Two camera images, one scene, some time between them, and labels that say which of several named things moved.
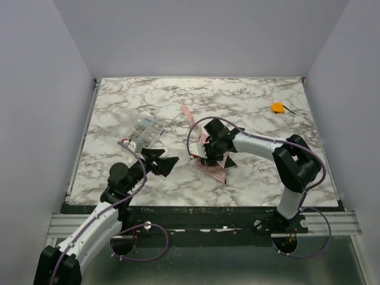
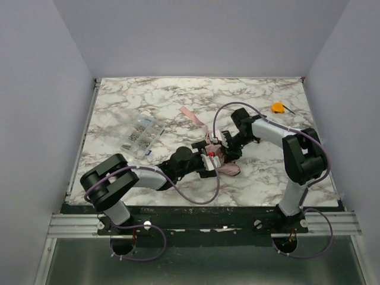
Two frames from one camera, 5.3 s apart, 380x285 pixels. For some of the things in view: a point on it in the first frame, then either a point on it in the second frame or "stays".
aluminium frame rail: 63,222 stays
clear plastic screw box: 146,132 stays
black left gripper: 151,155 -> 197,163
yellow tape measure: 278,107 stays
